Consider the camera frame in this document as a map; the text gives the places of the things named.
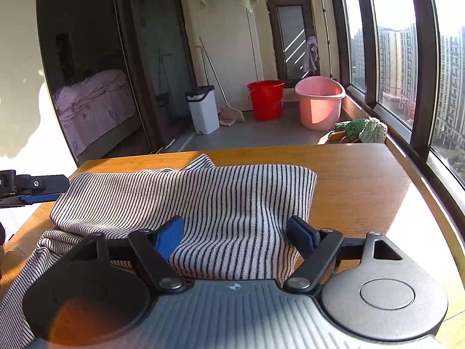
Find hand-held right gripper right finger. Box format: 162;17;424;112
282;215;405;294

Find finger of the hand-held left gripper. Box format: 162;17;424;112
16;174;69;194
0;192;62;209

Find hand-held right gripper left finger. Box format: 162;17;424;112
70;216;187;293

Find grey striped shirt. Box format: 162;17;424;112
0;154;318;349

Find bed with pink bedding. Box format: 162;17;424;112
53;69;140;153

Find green mop head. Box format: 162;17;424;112
334;117;388;144

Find white trash bin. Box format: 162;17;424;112
185;85;220;135

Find pink plastic basin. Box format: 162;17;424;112
294;77;346;131

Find broom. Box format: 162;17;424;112
196;36;245;127

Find red plastic bucket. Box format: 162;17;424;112
247;80;285;121

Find grey hanging cloth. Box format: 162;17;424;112
304;36;320;73

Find apartment buildings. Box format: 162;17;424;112
350;0;465;175

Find metal mop pole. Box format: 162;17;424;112
317;0;334;79

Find brown framed glass door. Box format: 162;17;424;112
265;0;316;81

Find dark sliding door frame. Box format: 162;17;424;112
36;0;197;164

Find dark window frame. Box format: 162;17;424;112
327;0;465;190

